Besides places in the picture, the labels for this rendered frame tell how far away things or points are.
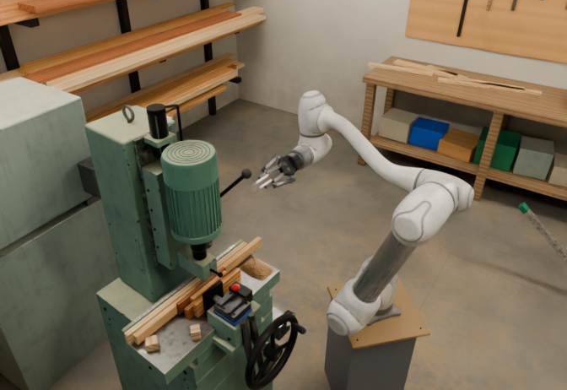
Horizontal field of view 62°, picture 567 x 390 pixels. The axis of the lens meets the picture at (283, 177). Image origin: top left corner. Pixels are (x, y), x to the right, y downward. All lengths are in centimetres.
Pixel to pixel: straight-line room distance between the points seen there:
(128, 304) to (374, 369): 111
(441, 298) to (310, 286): 83
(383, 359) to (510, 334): 111
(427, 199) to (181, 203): 76
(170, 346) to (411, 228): 89
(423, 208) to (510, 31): 299
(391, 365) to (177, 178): 137
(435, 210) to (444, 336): 163
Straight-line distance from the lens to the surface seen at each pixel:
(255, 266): 193
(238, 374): 209
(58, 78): 344
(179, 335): 176
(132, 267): 198
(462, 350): 301
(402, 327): 219
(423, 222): 146
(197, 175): 147
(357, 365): 227
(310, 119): 181
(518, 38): 432
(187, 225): 158
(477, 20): 434
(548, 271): 374
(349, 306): 189
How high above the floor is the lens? 224
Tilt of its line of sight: 32 degrees down
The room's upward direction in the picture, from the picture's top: 1 degrees clockwise
